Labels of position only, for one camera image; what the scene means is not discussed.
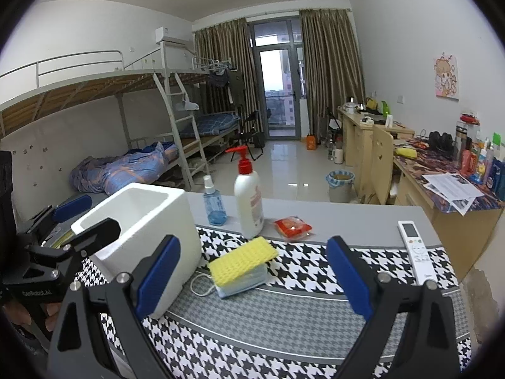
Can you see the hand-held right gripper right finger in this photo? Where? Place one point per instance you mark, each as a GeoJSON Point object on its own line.
{"type": "Point", "coordinates": [351, 276]}

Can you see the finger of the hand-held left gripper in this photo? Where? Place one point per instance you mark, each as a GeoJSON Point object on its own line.
{"type": "Point", "coordinates": [73, 207]}
{"type": "Point", "coordinates": [98, 235]}

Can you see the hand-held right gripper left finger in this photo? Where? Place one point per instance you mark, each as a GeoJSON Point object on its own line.
{"type": "Point", "coordinates": [158, 276]}

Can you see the white foam box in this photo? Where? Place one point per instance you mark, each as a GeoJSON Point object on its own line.
{"type": "Point", "coordinates": [158, 213]}

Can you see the person's left hand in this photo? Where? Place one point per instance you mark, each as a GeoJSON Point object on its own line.
{"type": "Point", "coordinates": [19, 312]}

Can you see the blue orange quilt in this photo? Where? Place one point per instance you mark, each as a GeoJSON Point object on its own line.
{"type": "Point", "coordinates": [118, 173]}

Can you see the white remote control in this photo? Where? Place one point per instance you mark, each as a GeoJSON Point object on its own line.
{"type": "Point", "coordinates": [416, 248]}

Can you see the red snack packet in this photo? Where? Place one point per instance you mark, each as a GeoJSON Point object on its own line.
{"type": "Point", "coordinates": [292, 227]}

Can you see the blue face mask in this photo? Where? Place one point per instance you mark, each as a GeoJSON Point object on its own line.
{"type": "Point", "coordinates": [240, 286]}

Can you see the yellow sponge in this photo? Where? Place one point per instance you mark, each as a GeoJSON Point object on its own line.
{"type": "Point", "coordinates": [240, 258]}

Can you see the grey trash bin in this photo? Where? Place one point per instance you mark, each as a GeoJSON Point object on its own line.
{"type": "Point", "coordinates": [340, 189]}

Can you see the blue spray bottle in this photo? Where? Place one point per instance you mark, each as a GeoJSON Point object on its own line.
{"type": "Point", "coordinates": [215, 209]}

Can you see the houndstooth table mat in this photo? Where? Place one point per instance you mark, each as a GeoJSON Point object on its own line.
{"type": "Point", "coordinates": [276, 323]}

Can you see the wooden desk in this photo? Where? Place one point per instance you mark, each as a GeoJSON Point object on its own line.
{"type": "Point", "coordinates": [453, 233]}

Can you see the white lotion pump bottle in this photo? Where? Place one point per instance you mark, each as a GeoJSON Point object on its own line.
{"type": "Point", "coordinates": [248, 205]}

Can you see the white metal bunk bed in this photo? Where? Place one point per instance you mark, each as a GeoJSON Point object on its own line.
{"type": "Point", "coordinates": [79, 90]}

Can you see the white jug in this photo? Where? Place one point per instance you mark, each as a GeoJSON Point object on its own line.
{"type": "Point", "coordinates": [338, 156]}

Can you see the wooden chair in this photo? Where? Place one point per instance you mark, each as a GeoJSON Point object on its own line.
{"type": "Point", "coordinates": [382, 158]}

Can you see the patterned desk mat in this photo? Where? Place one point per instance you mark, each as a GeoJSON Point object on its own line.
{"type": "Point", "coordinates": [418, 166]}

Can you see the printed paper sheets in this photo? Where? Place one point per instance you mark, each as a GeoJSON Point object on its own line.
{"type": "Point", "coordinates": [449, 187]}

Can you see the yellow cloth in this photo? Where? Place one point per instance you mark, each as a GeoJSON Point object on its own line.
{"type": "Point", "coordinates": [406, 152]}

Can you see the orange plastic container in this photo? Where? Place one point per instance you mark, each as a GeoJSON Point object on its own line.
{"type": "Point", "coordinates": [312, 143]}

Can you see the black headphones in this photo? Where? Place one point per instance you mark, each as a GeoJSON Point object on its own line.
{"type": "Point", "coordinates": [441, 142]}

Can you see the blue checked mattress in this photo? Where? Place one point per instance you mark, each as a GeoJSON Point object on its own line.
{"type": "Point", "coordinates": [215, 122]}

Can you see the silver cooking pot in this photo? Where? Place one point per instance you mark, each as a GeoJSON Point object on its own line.
{"type": "Point", "coordinates": [349, 108]}

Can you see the steel thermos flask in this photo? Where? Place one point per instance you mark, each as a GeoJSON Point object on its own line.
{"type": "Point", "coordinates": [460, 146]}

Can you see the green plastic bottle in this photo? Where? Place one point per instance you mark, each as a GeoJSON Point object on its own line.
{"type": "Point", "coordinates": [384, 108]}

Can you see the group of toiletry bottles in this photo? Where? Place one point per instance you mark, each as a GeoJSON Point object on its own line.
{"type": "Point", "coordinates": [491, 169]}

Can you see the black folding chair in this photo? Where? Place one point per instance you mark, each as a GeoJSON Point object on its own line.
{"type": "Point", "coordinates": [250, 126]}

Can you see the dark hanging clothes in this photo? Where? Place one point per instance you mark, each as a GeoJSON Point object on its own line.
{"type": "Point", "coordinates": [225, 83]}

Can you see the white air conditioner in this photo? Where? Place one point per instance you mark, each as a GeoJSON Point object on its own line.
{"type": "Point", "coordinates": [173, 34]}

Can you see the brown curtain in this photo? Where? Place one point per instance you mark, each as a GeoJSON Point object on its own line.
{"type": "Point", "coordinates": [221, 47]}
{"type": "Point", "coordinates": [331, 67]}

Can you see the glass balcony door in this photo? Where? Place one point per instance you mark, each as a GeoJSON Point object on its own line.
{"type": "Point", "coordinates": [276, 79]}

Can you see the cartoon wall poster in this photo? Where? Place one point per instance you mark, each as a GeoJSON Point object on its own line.
{"type": "Point", "coordinates": [447, 77]}

